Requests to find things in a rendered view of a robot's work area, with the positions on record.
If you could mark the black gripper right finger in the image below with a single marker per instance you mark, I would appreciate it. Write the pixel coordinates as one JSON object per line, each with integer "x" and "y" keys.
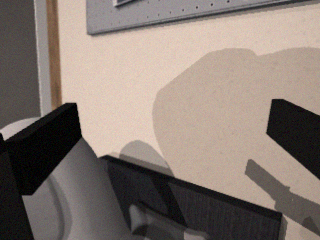
{"x": 297, "y": 131}

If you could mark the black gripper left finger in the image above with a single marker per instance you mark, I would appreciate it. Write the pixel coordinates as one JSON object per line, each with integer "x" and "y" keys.
{"x": 26, "y": 160}

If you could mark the dark grey rectangular frame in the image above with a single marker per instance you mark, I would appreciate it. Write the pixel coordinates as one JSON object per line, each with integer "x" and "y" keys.
{"x": 118, "y": 3}

